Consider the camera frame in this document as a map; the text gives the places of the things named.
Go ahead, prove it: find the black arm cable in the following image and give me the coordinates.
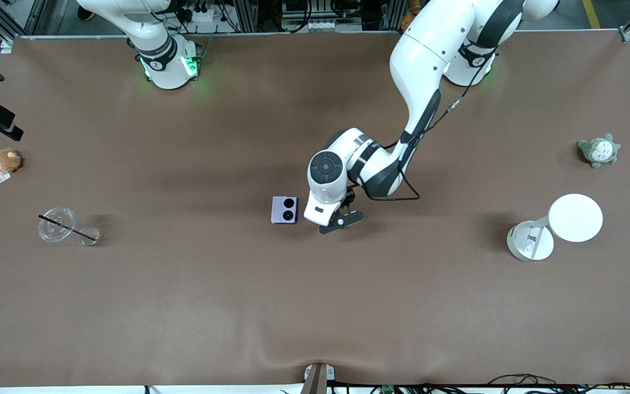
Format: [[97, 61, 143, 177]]
[[361, 52, 499, 202]]

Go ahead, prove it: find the brown plush toy with tag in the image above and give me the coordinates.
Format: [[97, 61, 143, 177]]
[[0, 148, 22, 184]]

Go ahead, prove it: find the black cable bundle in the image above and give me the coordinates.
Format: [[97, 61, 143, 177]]
[[326, 373, 630, 394]]

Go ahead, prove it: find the green grey Totoro plush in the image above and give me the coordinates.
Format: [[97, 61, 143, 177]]
[[577, 134, 621, 169]]

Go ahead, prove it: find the large clear plastic cup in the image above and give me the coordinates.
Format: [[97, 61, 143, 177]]
[[38, 206, 78, 243]]

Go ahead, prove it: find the black straw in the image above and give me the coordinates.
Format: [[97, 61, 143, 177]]
[[38, 215, 97, 242]]

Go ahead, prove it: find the white round desk lamp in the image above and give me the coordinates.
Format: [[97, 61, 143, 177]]
[[506, 193, 604, 262]]

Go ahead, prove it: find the lilac folding phone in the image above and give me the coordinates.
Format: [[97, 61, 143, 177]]
[[271, 196, 299, 225]]

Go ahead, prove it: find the grey camera bracket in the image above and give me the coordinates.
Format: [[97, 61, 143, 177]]
[[300, 362, 336, 394]]

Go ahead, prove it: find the white power strip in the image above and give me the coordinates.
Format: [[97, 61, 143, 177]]
[[179, 3, 229, 25]]

